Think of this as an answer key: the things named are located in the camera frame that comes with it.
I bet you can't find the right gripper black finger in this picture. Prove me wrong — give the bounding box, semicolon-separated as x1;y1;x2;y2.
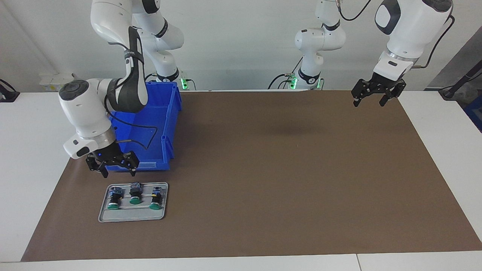
86;154;110;178
121;151;140;177

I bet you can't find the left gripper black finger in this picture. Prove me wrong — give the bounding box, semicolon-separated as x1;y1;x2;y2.
351;79;371;108
380;80;407;107

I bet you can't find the green push button switch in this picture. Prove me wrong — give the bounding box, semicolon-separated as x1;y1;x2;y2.
149;186;163;210
107;186;125;210
129;182;143;205

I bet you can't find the silver metal tray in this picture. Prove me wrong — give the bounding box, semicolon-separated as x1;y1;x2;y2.
98;182;169;223

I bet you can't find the blue plastic storage bin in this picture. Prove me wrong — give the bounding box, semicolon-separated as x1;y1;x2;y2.
102;81;183;172

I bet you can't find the black stand pole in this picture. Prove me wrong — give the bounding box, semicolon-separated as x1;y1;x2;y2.
439;59;482;100

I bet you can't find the blue crate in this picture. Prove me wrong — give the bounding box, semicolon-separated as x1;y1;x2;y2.
464;96;482;133

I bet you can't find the white socket box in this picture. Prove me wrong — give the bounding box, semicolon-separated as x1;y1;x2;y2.
39;73;78;92

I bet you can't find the brown paper table mat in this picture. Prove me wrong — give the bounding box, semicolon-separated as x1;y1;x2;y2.
21;90;482;262

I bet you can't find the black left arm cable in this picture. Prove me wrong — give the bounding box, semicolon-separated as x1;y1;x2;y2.
337;0;455;70

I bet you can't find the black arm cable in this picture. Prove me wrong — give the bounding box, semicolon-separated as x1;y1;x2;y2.
337;0;455;70
105;96;159;151

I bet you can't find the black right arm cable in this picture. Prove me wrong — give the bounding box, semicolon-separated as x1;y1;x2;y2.
105;96;159;151

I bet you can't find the black clamp mount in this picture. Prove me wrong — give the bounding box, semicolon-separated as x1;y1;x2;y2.
0;78;20;103

